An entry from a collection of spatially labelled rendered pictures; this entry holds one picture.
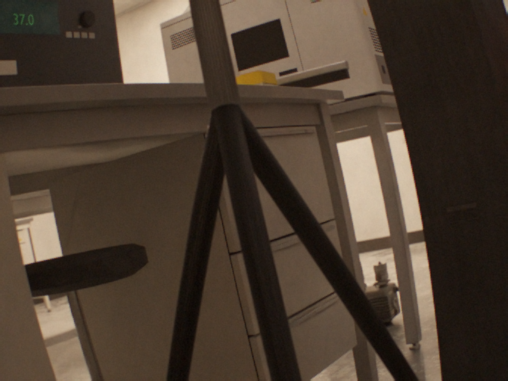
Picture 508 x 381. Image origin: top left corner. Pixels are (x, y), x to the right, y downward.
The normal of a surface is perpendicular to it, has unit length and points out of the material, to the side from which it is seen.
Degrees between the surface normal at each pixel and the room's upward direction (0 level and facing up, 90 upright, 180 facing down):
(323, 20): 90
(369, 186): 90
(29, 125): 90
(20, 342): 90
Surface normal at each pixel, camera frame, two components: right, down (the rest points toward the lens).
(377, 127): -0.50, 0.12
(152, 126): 0.85, -0.17
